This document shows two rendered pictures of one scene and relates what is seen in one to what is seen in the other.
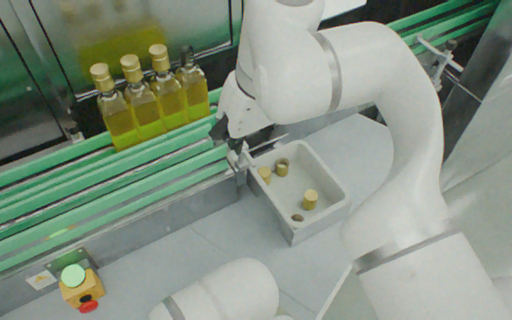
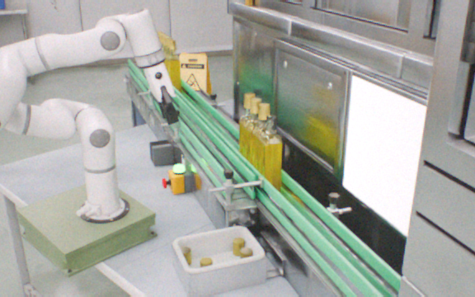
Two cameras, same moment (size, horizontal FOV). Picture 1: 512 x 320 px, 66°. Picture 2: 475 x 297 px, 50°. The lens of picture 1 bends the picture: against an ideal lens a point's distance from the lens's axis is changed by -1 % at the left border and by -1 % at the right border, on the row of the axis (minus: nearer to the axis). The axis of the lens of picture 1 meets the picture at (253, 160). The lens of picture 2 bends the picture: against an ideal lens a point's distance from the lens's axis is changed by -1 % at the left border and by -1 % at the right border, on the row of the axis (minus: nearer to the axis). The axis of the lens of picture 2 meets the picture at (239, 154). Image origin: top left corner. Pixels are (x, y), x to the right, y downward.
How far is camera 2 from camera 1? 1.53 m
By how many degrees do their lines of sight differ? 77
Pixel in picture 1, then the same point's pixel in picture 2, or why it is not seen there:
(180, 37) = (313, 134)
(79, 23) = (285, 83)
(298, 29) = (118, 18)
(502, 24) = not seen: outside the picture
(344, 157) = not seen: outside the picture
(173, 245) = (197, 216)
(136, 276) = (181, 205)
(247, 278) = (96, 118)
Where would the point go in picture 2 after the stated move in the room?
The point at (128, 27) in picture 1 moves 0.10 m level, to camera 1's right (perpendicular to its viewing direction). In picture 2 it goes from (298, 103) to (296, 113)
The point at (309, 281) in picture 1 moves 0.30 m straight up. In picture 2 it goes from (141, 270) to (132, 175)
